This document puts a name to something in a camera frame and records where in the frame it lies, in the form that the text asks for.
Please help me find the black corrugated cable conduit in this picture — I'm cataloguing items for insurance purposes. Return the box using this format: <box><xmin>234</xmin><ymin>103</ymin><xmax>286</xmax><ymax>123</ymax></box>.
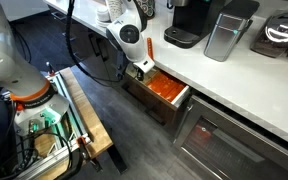
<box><xmin>64</xmin><ymin>0</ymin><xmax>123</xmax><ymax>84</ymax></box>

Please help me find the black coffee machine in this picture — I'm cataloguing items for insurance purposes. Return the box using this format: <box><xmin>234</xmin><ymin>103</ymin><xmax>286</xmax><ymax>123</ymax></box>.
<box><xmin>163</xmin><ymin>0</ymin><xmax>227</xmax><ymax>50</ymax></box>

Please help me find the black base cable bundle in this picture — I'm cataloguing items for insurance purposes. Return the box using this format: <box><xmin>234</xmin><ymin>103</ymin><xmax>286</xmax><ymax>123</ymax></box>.
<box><xmin>0</xmin><ymin>125</ymin><xmax>85</xmax><ymax>180</ymax></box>

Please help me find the black table leg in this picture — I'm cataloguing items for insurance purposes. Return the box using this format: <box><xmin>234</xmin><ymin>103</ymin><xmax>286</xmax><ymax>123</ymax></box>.
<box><xmin>106</xmin><ymin>145</ymin><xmax>129</xmax><ymax>175</ymax></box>

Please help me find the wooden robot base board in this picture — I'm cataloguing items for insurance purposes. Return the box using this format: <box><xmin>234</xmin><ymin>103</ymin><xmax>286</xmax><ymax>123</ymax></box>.
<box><xmin>33</xmin><ymin>67</ymin><xmax>114</xmax><ymax>180</ymax></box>

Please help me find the silver rectangular canister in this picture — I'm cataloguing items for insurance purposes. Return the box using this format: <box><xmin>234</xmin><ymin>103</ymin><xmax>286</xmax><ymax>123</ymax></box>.
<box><xmin>203</xmin><ymin>0</ymin><xmax>261</xmax><ymax>63</ymax></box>

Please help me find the red black bar clamp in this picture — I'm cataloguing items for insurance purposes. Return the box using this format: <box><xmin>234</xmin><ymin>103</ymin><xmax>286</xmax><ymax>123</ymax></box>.
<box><xmin>45</xmin><ymin>61</ymin><xmax>57</xmax><ymax>78</ymax></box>

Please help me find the orange black bar clamp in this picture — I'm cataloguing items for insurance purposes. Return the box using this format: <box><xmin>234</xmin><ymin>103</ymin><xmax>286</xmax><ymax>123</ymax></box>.
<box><xmin>74</xmin><ymin>134</ymin><xmax>104</xmax><ymax>173</ymax></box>

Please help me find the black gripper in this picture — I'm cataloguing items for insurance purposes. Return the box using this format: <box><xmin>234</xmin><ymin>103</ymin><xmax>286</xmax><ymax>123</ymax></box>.
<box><xmin>135</xmin><ymin>66</ymin><xmax>148</xmax><ymax>83</ymax></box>

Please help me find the dark round appliance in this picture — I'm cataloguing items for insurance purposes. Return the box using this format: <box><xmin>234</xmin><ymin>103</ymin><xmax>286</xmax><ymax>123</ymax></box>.
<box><xmin>250</xmin><ymin>12</ymin><xmax>288</xmax><ymax>60</ymax></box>

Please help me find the white cup lids stack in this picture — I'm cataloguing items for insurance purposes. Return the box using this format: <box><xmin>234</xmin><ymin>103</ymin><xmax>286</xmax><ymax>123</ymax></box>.
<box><xmin>95</xmin><ymin>5</ymin><xmax>111</xmax><ymax>22</ymax></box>

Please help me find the white wooden cutlery drawer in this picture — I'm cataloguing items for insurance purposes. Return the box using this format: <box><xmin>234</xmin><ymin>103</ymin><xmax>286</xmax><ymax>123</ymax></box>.
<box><xmin>121</xmin><ymin>63</ymin><xmax>192</xmax><ymax>127</ymax></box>

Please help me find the dark lower cabinet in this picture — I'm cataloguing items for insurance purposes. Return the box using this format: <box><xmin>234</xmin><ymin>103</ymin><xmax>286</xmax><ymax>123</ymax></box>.
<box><xmin>47</xmin><ymin>5</ymin><xmax>128</xmax><ymax>84</ymax></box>

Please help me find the white round cup holder ring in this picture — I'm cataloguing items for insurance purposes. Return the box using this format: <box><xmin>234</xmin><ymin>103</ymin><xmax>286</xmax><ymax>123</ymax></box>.
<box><xmin>94</xmin><ymin>18</ymin><xmax>113</xmax><ymax>29</ymax></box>

